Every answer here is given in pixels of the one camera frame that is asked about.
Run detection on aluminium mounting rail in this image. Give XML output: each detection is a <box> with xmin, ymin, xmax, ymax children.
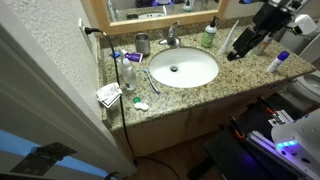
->
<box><xmin>247</xmin><ymin>109</ymin><xmax>303</xmax><ymax>176</ymax></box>

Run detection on wood framed mirror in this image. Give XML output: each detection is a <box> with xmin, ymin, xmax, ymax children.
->
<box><xmin>89</xmin><ymin>0</ymin><xmax>230</xmax><ymax>35</ymax></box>

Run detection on beige vanity cabinet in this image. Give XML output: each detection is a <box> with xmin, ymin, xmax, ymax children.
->
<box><xmin>109</xmin><ymin>81</ymin><xmax>301</xmax><ymax>158</ymax></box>

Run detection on white wall outlet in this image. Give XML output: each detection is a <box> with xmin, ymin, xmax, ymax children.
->
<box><xmin>78</xmin><ymin>17</ymin><xmax>98</xmax><ymax>62</ymax></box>

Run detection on white bottle with blue cap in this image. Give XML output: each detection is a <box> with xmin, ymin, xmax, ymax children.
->
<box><xmin>265</xmin><ymin>50</ymin><xmax>291</xmax><ymax>74</ymax></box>

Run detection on black power cable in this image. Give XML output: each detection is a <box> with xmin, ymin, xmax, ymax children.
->
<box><xmin>84</xmin><ymin>26</ymin><xmax>182</xmax><ymax>180</ymax></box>

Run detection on white and blue tube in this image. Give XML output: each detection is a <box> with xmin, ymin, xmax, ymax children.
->
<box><xmin>219</xmin><ymin>19</ymin><xmax>240</xmax><ymax>55</ymax></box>

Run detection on black orange clamp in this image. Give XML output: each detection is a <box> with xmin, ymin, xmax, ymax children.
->
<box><xmin>229</xmin><ymin>116</ymin><xmax>250</xmax><ymax>141</ymax></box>
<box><xmin>259</xmin><ymin>97</ymin><xmax>278</xmax><ymax>117</ymax></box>

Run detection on clear plastic spray bottle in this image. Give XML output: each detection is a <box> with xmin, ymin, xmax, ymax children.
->
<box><xmin>119</xmin><ymin>49</ymin><xmax>138</xmax><ymax>92</ymax></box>

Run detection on black wrist camera block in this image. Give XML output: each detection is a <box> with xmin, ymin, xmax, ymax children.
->
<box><xmin>252</xmin><ymin>4</ymin><xmax>292</xmax><ymax>33</ymax></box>

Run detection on white toilet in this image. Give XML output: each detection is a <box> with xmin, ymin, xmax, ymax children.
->
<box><xmin>279</xmin><ymin>29</ymin><xmax>320</xmax><ymax>112</ymax></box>

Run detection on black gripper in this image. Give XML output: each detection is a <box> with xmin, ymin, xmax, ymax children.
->
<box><xmin>227</xmin><ymin>27</ymin><xmax>270</xmax><ymax>62</ymax></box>

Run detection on black robot platform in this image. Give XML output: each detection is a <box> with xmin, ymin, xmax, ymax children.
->
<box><xmin>187</xmin><ymin>96</ymin><xmax>303</xmax><ymax>180</ymax></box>

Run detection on small blue object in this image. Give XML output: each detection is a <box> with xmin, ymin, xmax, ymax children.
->
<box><xmin>110</xmin><ymin>50</ymin><xmax>122</xmax><ymax>60</ymax></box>

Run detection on purple toothpaste tube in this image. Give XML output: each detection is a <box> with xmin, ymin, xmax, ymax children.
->
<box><xmin>123</xmin><ymin>51</ymin><xmax>144</xmax><ymax>64</ymax></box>

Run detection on blue toothbrush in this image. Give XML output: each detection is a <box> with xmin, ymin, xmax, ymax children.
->
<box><xmin>142</xmin><ymin>67</ymin><xmax>162</xmax><ymax>95</ymax></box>

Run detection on chrome sink faucet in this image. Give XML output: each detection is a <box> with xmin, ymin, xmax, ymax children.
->
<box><xmin>158</xmin><ymin>20</ymin><xmax>183</xmax><ymax>49</ymax></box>

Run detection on white paper packets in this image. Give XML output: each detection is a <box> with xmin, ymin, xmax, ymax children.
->
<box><xmin>95</xmin><ymin>82</ymin><xmax>123</xmax><ymax>109</ymax></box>

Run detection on white oval sink basin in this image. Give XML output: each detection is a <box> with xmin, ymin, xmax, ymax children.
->
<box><xmin>148</xmin><ymin>47</ymin><xmax>220</xmax><ymax>89</ymax></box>

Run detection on small green white tube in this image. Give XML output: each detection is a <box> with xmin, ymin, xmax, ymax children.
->
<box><xmin>132</xmin><ymin>96</ymin><xmax>150</xmax><ymax>112</ymax></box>

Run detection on black plate on door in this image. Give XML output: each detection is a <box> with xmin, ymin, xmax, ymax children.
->
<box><xmin>9</xmin><ymin>142</ymin><xmax>78</xmax><ymax>177</ymax></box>

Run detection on white door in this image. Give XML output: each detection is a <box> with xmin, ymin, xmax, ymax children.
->
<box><xmin>0</xmin><ymin>23</ymin><xmax>138</xmax><ymax>180</ymax></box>

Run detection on green soap pump bottle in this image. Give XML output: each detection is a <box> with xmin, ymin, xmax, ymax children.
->
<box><xmin>200</xmin><ymin>15</ymin><xmax>219</xmax><ymax>49</ymax></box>

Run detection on stainless steel cup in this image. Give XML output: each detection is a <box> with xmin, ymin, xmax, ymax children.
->
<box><xmin>134</xmin><ymin>32</ymin><xmax>151</xmax><ymax>57</ymax></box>

